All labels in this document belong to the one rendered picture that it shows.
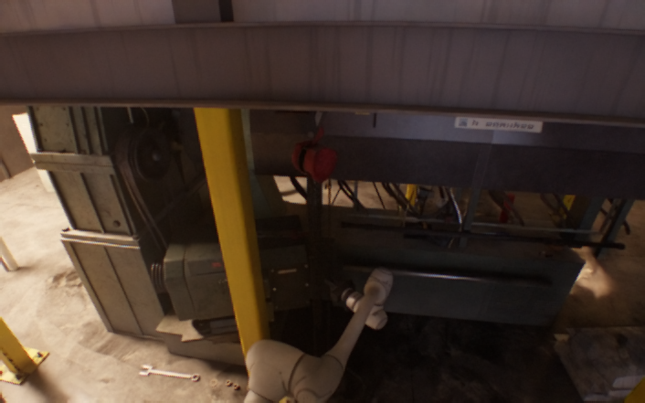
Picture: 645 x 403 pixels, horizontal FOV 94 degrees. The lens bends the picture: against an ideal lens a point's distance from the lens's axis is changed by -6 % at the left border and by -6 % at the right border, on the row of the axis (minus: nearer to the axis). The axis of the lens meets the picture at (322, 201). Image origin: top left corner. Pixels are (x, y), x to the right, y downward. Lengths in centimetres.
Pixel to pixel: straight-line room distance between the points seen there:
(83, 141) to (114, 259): 70
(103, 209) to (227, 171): 122
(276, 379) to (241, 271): 37
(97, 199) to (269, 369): 135
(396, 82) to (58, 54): 97
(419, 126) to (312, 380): 134
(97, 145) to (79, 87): 68
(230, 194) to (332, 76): 45
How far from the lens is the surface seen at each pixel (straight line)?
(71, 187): 216
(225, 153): 96
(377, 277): 152
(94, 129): 186
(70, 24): 178
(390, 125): 185
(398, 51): 86
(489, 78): 91
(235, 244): 112
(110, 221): 212
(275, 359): 119
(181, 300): 189
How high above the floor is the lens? 189
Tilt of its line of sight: 30 degrees down
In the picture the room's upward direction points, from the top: straight up
